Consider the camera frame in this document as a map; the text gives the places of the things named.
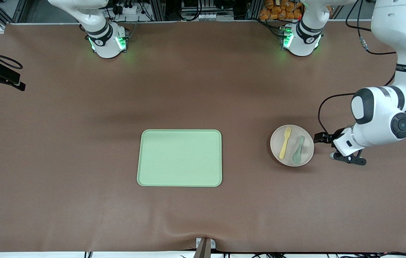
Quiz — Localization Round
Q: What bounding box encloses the grey-green plastic spoon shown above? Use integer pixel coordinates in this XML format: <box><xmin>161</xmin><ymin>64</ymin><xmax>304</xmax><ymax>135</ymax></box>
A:
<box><xmin>292</xmin><ymin>135</ymin><xmax>305</xmax><ymax>165</ymax></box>

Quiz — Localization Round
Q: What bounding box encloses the yellow plastic fork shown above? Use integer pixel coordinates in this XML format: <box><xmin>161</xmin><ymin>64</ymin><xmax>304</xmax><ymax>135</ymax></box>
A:
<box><xmin>279</xmin><ymin>126</ymin><xmax>293</xmax><ymax>160</ymax></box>

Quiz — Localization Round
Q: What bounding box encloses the beige round plate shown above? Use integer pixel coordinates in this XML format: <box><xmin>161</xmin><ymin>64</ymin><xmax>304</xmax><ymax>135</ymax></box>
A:
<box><xmin>270</xmin><ymin>125</ymin><xmax>314</xmax><ymax>167</ymax></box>

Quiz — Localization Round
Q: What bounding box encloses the brown table cover mat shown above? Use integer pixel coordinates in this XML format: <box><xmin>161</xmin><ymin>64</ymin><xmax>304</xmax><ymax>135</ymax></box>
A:
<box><xmin>0</xmin><ymin>22</ymin><xmax>406</xmax><ymax>253</ymax></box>

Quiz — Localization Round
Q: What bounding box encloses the orange snack packet pile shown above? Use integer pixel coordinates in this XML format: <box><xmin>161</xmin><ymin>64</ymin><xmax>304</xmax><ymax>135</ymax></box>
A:
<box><xmin>259</xmin><ymin>0</ymin><xmax>304</xmax><ymax>21</ymax></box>

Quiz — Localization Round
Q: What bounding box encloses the light green rectangular tray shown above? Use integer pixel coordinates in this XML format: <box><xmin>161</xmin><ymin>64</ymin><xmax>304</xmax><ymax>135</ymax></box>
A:
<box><xmin>137</xmin><ymin>129</ymin><xmax>222</xmax><ymax>187</ymax></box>

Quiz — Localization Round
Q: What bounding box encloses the white power strip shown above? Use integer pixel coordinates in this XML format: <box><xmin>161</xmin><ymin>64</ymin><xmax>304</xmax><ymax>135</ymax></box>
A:
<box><xmin>112</xmin><ymin>0</ymin><xmax>150</xmax><ymax>15</ymax></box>

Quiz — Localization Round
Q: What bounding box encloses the metal table clamp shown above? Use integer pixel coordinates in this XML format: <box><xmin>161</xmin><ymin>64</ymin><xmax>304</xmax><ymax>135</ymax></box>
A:
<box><xmin>193</xmin><ymin>237</ymin><xmax>216</xmax><ymax>258</ymax></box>

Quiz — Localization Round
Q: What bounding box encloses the white connector block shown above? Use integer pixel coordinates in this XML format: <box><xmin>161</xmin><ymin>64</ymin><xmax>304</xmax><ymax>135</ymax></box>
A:
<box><xmin>183</xmin><ymin>12</ymin><xmax>218</xmax><ymax>21</ymax></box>

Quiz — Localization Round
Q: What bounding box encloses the aluminium frame post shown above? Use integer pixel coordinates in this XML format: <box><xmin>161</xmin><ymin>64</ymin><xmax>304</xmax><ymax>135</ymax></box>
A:
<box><xmin>151</xmin><ymin>0</ymin><xmax>166</xmax><ymax>21</ymax></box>
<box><xmin>250</xmin><ymin>0</ymin><xmax>264</xmax><ymax>20</ymax></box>

